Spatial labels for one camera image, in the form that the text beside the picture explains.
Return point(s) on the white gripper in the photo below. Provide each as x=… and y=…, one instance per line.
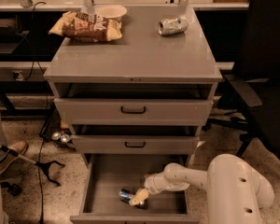
x=152, y=184

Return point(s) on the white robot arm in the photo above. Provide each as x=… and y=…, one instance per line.
x=236, y=192

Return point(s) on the grey open bottom drawer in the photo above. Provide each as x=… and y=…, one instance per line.
x=108, y=174

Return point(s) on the grey middle drawer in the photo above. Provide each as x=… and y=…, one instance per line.
x=119, y=144

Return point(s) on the grey drawer cabinet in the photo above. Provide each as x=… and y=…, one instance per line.
x=141, y=65

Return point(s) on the silver can on floor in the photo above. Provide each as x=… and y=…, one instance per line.
x=56, y=136

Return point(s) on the grey top drawer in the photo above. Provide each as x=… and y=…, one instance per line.
x=133, y=111

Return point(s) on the tan shoe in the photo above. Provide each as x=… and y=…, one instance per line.
x=6, y=159

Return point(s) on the black office chair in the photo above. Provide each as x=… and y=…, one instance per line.
x=253, y=85

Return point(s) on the brown chip bag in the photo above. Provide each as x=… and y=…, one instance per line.
x=85, y=27

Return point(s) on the white bowl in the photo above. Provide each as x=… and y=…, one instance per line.
x=114, y=12

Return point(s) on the black floor wire rack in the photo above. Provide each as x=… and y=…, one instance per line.
x=54, y=123

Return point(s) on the wall power outlet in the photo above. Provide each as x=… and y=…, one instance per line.
x=18, y=75

